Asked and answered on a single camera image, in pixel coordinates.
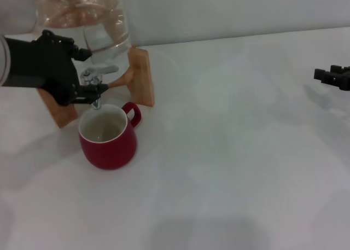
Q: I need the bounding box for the wooden dispenser stand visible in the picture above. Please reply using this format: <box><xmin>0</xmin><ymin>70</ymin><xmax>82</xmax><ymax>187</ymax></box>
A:
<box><xmin>37</xmin><ymin>46</ymin><xmax>155</xmax><ymax>129</ymax></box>

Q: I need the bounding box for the chrome faucet with lever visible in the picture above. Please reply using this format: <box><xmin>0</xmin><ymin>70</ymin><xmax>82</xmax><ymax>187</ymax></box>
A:
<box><xmin>80</xmin><ymin>65</ymin><xmax>120</xmax><ymax>110</ymax></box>

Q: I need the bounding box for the clear glass water dispenser jar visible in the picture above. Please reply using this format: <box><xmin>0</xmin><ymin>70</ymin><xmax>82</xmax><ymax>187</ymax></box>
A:
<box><xmin>34</xmin><ymin>0</ymin><xmax>132</xmax><ymax>83</ymax></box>

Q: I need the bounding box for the red cup with white inside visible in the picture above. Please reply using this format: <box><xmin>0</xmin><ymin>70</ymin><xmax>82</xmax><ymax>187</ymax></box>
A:
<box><xmin>78</xmin><ymin>102</ymin><xmax>142</xmax><ymax>171</ymax></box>

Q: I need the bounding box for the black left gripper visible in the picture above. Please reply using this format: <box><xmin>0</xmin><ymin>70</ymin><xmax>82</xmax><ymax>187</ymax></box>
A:
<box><xmin>2</xmin><ymin>30</ymin><xmax>110</xmax><ymax>106</ymax></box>

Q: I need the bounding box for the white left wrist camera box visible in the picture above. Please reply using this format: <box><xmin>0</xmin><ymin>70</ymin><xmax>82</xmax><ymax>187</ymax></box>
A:
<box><xmin>0</xmin><ymin>0</ymin><xmax>38</xmax><ymax>36</ymax></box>

